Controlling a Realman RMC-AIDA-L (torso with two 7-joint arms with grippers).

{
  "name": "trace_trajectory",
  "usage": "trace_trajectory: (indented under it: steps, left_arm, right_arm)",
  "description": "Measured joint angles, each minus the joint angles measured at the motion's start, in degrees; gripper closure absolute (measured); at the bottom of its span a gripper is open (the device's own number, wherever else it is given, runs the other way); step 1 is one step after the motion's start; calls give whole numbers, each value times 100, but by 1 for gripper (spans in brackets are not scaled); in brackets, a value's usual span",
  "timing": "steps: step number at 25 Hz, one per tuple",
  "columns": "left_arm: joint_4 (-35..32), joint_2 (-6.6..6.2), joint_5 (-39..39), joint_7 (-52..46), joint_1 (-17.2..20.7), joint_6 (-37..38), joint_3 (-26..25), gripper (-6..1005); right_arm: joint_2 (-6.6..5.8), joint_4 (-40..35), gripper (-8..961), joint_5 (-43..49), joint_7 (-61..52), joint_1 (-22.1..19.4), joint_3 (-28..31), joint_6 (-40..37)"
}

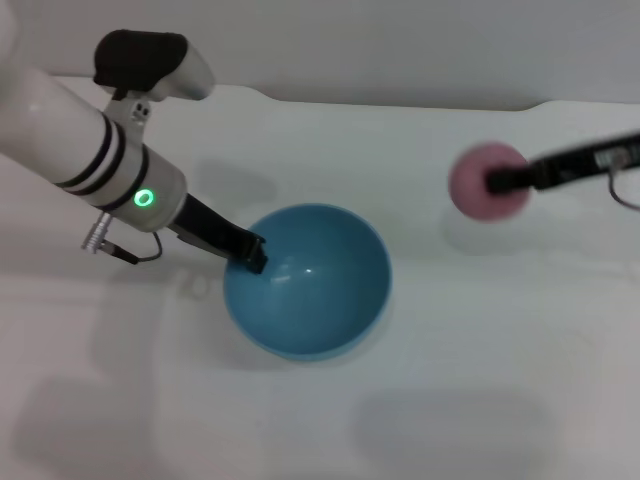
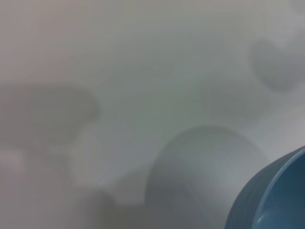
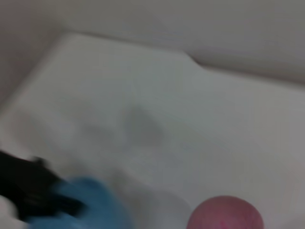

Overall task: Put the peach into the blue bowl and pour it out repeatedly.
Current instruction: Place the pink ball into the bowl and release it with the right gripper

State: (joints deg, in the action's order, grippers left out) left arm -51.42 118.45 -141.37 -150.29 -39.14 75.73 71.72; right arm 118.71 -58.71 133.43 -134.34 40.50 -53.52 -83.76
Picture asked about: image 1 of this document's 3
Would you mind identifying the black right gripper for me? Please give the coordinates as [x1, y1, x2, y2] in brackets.
[484, 129, 640, 197]

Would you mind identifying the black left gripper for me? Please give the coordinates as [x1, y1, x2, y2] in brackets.
[166, 193, 271, 276]

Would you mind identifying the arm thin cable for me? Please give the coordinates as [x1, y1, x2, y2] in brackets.
[81, 211, 165, 265]
[606, 166, 640, 212]

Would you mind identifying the blue bowl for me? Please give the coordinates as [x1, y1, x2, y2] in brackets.
[221, 202, 394, 363]

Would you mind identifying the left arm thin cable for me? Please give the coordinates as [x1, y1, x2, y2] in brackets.
[81, 211, 165, 265]

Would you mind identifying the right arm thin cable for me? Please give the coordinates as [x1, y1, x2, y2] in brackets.
[606, 166, 640, 212]

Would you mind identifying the pink peach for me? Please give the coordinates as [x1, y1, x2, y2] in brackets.
[447, 140, 533, 222]

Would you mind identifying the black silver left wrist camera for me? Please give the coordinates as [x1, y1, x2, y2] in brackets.
[93, 29, 217, 102]

